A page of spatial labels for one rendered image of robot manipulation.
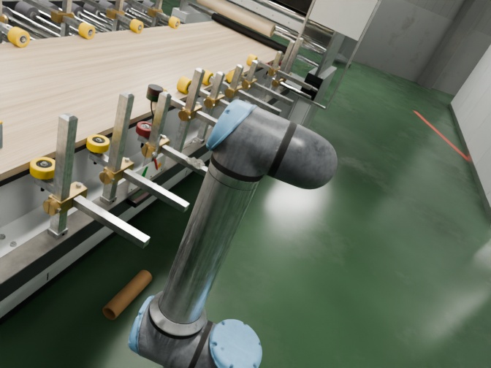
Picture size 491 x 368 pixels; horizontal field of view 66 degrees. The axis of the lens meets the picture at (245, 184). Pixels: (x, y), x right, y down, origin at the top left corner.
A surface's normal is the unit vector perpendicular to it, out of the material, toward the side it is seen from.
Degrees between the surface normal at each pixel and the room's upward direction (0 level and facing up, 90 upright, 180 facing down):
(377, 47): 90
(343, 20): 90
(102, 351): 0
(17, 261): 0
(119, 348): 0
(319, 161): 61
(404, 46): 90
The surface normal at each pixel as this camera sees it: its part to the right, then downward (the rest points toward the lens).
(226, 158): -0.47, 0.26
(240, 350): 0.41, -0.74
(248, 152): -0.18, 0.45
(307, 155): 0.41, 0.13
